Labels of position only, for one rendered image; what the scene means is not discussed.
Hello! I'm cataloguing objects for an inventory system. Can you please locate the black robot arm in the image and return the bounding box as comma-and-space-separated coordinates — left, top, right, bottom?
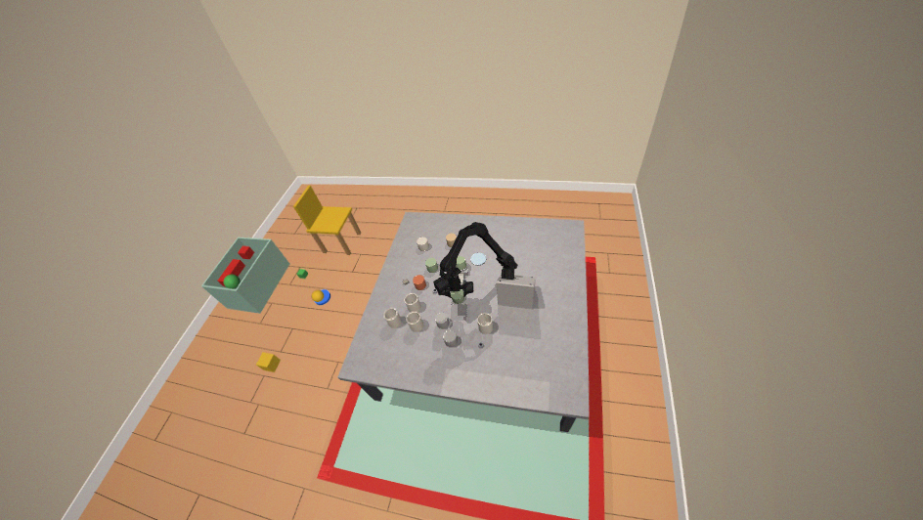
434, 222, 518, 293

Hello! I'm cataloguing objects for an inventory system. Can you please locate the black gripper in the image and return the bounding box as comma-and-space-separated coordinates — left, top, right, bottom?
438, 281, 473, 298

